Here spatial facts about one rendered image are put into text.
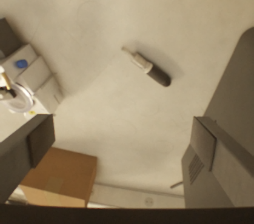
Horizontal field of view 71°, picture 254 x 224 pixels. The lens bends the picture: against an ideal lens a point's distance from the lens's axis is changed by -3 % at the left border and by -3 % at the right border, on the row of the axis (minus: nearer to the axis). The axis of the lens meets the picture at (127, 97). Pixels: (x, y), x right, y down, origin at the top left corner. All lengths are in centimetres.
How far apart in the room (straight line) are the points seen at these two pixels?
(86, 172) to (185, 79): 46
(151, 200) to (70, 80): 63
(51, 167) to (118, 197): 33
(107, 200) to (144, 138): 38
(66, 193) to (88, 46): 46
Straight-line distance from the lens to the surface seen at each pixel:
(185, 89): 46
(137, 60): 39
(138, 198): 89
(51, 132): 17
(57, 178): 70
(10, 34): 47
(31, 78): 45
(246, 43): 39
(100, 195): 89
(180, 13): 38
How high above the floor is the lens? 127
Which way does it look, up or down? 50 degrees down
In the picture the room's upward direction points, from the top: 168 degrees counter-clockwise
